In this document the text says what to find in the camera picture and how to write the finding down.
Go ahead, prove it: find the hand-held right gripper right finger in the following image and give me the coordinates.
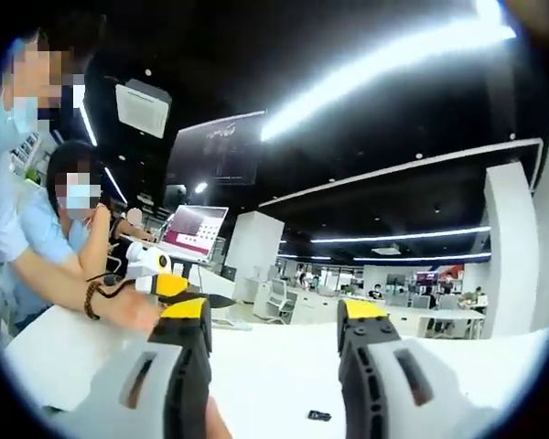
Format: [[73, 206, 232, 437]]
[[337, 299, 502, 439]]

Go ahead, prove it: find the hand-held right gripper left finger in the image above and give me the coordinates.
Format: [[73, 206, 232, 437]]
[[59, 296, 214, 439]]

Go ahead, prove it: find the person's left hand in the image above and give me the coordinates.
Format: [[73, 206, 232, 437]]
[[102, 292, 165, 332]]

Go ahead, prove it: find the person's right hand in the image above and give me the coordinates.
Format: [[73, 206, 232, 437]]
[[204, 396, 234, 439]]

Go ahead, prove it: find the white framed monitor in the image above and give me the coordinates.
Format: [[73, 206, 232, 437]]
[[160, 204, 231, 265]]

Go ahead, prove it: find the white square pillar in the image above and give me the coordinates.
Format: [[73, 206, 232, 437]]
[[483, 160, 546, 340], [222, 210, 285, 304]]

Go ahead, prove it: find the grey office chair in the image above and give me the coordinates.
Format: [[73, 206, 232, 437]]
[[264, 278, 299, 324]]

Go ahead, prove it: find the thin ceiling light strip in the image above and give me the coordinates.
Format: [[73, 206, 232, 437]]
[[309, 225, 492, 244]]

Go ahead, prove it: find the dark hanging screen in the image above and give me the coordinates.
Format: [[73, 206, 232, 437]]
[[165, 110, 267, 187]]

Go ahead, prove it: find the person's light blue shirt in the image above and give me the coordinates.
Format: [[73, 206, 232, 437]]
[[0, 136, 38, 335]]

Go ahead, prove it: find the white ceiling air conditioner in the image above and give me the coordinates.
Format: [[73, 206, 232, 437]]
[[114, 78, 174, 140]]

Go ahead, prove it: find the person's light blue face mask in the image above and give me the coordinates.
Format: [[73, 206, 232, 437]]
[[0, 96, 41, 148]]

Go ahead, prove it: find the long ceiling light strip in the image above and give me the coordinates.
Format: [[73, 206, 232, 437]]
[[259, 7, 519, 144]]

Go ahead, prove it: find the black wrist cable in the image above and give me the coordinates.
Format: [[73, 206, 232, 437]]
[[86, 272, 132, 289]]

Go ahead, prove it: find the brown bead bracelet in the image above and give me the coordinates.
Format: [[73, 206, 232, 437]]
[[83, 280, 106, 322]]

